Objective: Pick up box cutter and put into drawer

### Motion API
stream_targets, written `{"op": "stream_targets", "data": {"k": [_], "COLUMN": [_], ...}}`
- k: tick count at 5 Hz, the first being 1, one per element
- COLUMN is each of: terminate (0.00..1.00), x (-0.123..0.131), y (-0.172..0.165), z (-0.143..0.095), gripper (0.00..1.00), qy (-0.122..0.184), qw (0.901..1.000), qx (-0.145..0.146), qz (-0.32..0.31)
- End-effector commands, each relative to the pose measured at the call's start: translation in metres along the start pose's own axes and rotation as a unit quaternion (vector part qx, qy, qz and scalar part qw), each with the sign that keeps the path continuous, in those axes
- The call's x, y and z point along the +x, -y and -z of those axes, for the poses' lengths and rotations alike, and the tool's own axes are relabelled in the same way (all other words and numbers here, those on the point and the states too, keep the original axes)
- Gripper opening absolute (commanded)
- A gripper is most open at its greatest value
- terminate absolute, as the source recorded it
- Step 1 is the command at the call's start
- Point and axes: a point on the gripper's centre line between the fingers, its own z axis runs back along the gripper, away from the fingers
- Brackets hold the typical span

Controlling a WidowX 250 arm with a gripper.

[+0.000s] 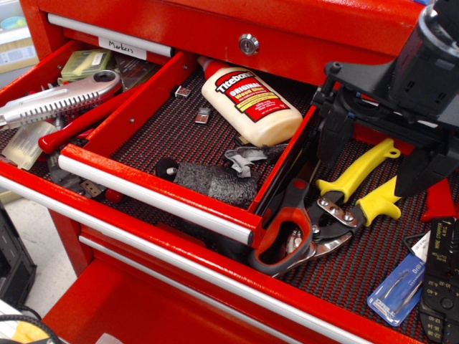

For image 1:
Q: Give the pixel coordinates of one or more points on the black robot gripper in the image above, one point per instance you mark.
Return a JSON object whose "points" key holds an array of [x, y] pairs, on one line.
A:
{"points": [[413, 98]]}

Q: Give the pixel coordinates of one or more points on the silver box cutter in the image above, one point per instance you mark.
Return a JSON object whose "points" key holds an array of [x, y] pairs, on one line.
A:
{"points": [[64, 99]]}

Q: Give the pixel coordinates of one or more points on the small red open drawer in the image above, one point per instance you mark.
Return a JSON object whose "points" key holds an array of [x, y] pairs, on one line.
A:
{"points": [[123, 151]]}

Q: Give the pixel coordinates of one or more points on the red plastic piece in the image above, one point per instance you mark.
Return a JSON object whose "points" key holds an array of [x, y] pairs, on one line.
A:
{"points": [[439, 202]]}

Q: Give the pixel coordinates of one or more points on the crumpled grey tape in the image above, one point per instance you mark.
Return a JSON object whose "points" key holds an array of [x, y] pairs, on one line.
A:
{"points": [[245, 156]]}

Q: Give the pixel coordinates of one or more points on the Titebond wood glue bottle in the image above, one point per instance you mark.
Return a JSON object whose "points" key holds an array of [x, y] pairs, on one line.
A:
{"points": [[253, 108]]}

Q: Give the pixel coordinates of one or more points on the blue drill bit package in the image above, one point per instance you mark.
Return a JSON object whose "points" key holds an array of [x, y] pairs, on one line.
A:
{"points": [[398, 294]]}

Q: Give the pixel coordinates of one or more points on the black foam piece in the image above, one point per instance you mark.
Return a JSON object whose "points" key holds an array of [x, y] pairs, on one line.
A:
{"points": [[218, 182]]}

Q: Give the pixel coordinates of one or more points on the silver cabinet lock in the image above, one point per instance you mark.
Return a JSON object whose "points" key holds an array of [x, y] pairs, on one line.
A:
{"points": [[248, 44]]}

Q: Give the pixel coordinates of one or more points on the small silver clip lower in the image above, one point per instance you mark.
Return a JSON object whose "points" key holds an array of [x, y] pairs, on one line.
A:
{"points": [[202, 116]]}

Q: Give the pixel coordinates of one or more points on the small silver clip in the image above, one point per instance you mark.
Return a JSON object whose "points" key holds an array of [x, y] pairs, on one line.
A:
{"points": [[182, 91], [202, 116]]}

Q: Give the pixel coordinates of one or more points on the red tool cabinet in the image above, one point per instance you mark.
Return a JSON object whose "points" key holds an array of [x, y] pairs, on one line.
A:
{"points": [[206, 292]]}

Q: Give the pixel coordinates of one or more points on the small silver clip upper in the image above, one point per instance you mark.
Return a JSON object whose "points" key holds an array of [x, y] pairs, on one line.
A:
{"points": [[182, 91]]}

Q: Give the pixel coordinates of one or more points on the drill bit set card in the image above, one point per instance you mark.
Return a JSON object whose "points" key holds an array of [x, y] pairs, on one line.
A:
{"points": [[134, 71]]}

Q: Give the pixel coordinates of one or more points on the white Markers label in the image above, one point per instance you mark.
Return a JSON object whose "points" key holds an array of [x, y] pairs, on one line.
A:
{"points": [[122, 48]]}

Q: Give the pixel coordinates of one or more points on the small brown plug adapter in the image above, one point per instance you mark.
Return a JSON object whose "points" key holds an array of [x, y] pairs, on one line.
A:
{"points": [[90, 188]]}

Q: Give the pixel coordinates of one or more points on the green plastic bit case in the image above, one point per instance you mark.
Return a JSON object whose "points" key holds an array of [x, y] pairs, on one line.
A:
{"points": [[84, 63]]}

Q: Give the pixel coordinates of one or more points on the clear plastic bit case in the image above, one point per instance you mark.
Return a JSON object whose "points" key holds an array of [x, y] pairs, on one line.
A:
{"points": [[23, 149]]}

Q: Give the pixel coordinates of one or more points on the black equipment on floor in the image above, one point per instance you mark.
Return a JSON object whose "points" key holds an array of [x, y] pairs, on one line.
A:
{"points": [[17, 268]]}

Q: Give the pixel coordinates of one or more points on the red black handled scissors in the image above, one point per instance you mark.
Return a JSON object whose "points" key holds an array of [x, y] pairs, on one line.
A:
{"points": [[288, 231]]}

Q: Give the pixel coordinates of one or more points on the black wire stripper tool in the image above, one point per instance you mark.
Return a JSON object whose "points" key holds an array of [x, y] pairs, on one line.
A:
{"points": [[439, 300]]}

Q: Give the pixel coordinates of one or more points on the red handled pliers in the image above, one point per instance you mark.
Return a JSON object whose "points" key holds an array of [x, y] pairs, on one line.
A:
{"points": [[51, 142]]}

